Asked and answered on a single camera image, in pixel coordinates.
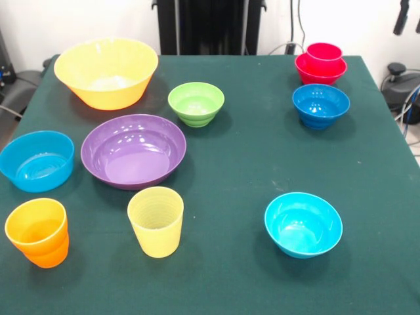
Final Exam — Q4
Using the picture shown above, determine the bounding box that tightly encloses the red-pink cup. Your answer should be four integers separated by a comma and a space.
306, 42, 345, 64

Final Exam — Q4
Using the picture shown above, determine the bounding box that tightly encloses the red-pink bowl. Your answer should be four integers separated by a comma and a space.
294, 54, 348, 87

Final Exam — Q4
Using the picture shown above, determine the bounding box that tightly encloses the dark blue bowl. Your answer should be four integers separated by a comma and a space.
292, 83, 351, 131

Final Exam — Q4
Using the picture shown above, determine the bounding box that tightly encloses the green bowl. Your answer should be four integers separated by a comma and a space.
167, 81, 226, 128

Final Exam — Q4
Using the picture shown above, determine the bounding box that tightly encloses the cyan bowl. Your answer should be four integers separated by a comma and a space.
264, 192, 344, 260

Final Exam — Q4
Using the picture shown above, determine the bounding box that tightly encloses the large purple bowl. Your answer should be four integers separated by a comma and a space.
80, 114, 188, 191

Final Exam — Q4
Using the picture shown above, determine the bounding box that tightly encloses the large orange bowl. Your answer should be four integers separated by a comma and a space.
53, 37, 159, 112

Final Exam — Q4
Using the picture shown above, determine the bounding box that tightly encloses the dark green tablecloth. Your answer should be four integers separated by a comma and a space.
0, 54, 420, 315

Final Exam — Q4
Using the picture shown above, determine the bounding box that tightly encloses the yellow-green cup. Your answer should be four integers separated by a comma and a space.
127, 186, 185, 259

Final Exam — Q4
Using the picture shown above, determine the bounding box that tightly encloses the blue ribbed bowl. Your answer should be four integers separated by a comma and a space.
0, 130, 75, 194

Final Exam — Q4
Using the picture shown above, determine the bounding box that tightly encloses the black device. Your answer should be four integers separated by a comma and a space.
0, 29, 17, 89

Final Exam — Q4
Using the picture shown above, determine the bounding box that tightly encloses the orange cup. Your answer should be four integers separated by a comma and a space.
4, 197, 70, 269

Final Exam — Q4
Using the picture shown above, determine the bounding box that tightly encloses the grey pedestal foot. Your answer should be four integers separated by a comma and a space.
6, 58, 53, 112
380, 63, 420, 111

